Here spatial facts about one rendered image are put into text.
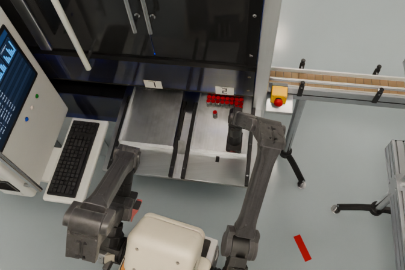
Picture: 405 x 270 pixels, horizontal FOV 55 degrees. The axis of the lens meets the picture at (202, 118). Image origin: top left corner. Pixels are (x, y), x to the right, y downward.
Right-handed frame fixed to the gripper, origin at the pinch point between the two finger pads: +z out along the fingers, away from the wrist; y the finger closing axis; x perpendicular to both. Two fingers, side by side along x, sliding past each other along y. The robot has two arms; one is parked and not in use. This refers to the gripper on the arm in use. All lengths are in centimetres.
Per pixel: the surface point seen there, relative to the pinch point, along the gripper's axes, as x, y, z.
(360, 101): -58, 36, -3
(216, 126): 9.6, 13.6, -0.1
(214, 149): 9.0, 1.6, 1.7
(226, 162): 2.7, -4.1, 2.7
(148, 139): 40.7, 2.7, 1.9
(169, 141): 30.7, 2.6, 1.8
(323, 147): -60, 67, 80
